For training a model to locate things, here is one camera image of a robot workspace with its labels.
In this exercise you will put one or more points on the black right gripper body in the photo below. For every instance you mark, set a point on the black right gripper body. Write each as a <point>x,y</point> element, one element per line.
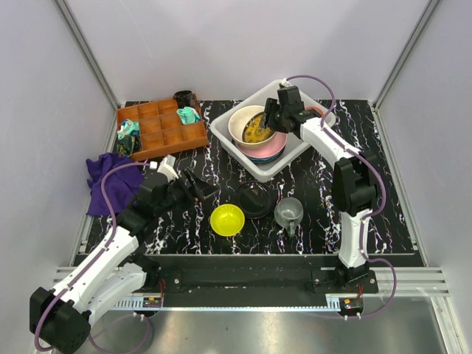
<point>281,114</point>

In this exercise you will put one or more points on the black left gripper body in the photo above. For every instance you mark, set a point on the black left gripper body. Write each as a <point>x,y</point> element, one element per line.
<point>178,194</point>

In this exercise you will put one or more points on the amber transparent plate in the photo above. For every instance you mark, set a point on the amber transparent plate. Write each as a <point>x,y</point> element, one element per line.
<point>253,132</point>

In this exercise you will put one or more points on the pink plastic plate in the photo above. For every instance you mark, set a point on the pink plastic plate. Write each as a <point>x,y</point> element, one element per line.
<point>273,147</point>

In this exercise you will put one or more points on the pink plastic cup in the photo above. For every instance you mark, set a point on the pink plastic cup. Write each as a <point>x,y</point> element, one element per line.
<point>318,110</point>

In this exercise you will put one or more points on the cream white bowl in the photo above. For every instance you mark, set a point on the cream white bowl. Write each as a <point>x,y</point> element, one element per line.
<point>238,121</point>

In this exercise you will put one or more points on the translucent white plastic bin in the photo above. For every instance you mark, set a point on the translucent white plastic bin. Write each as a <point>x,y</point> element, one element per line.
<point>262,172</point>

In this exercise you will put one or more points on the blue dotted scalloped plate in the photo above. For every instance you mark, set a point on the blue dotted scalloped plate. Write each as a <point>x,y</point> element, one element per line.
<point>280,153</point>

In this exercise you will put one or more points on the teal ceramic floral plate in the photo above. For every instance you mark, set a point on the teal ceramic floral plate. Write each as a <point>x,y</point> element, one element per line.
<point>260,161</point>

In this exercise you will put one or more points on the yellow plastic bowl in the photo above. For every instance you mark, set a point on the yellow plastic bowl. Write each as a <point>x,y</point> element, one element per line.
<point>227,220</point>

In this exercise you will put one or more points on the black saucer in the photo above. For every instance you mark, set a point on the black saucer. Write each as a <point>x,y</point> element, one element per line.
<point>255,199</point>

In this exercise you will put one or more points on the grey ceramic mug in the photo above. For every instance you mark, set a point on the grey ceramic mug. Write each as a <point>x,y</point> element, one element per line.
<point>288,214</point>

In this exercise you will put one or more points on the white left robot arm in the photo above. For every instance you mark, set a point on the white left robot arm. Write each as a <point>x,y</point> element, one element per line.
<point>61,318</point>

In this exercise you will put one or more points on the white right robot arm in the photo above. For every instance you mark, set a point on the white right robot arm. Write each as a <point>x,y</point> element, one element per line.
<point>356,185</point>

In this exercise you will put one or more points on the purple cloth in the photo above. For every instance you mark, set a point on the purple cloth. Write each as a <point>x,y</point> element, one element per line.
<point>120,186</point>

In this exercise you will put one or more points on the dark green patterned cloth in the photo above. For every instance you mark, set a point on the dark green patterned cloth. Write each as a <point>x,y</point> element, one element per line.
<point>129,145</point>

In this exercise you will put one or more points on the orange wooden divided tray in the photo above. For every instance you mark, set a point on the orange wooden divided tray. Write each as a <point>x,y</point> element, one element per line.
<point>161,131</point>

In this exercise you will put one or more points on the mint green rolled cloth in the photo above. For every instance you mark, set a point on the mint green rolled cloth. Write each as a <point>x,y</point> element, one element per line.
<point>188,115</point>

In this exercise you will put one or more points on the teal white patterned cloth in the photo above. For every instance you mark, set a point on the teal white patterned cloth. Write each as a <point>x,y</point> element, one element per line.
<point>128,128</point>

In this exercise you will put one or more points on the dark brown cup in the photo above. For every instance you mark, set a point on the dark brown cup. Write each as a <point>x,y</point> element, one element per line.
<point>186,98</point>

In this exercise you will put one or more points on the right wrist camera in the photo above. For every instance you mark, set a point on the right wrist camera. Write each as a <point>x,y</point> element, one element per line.
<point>284,83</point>

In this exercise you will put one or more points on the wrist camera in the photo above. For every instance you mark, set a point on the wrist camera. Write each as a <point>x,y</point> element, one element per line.
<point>165,167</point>
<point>284,83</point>

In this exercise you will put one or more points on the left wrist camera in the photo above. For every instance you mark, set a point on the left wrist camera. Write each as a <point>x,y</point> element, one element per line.
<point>165,167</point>

